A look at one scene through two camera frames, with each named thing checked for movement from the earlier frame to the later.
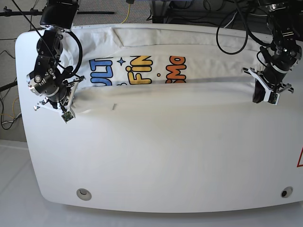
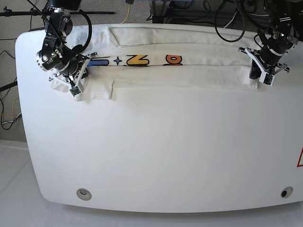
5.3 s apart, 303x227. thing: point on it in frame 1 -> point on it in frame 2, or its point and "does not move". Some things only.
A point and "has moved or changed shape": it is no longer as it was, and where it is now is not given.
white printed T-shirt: (133, 65) has moved or changed shape
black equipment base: (245, 15) does not move
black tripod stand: (35, 12) does not move
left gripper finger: (259, 92) -> (255, 71)
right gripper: (64, 106) -> (81, 72)
